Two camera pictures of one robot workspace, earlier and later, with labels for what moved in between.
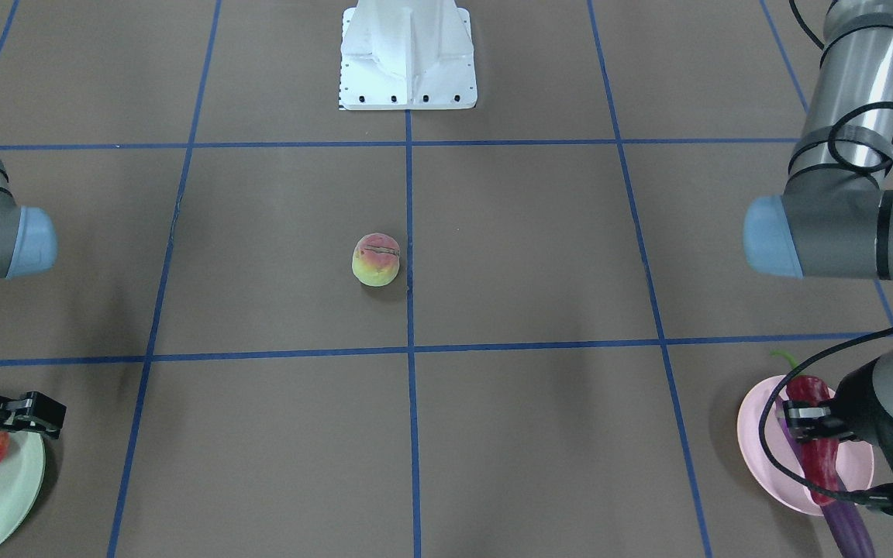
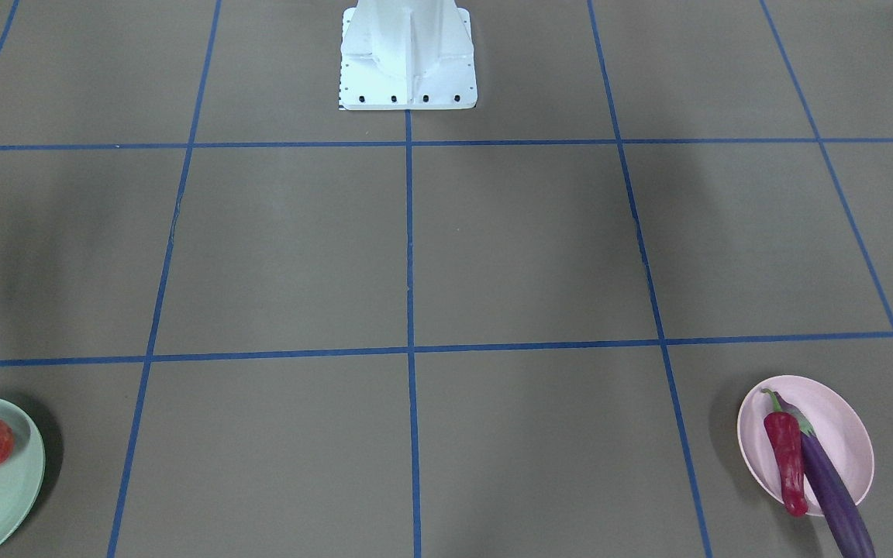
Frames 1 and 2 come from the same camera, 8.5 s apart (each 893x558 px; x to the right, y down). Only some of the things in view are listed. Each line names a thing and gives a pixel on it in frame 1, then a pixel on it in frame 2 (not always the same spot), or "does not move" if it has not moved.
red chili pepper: [819, 458] -> [783, 432]
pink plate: [854, 459] does not move
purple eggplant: [846, 532] does not move
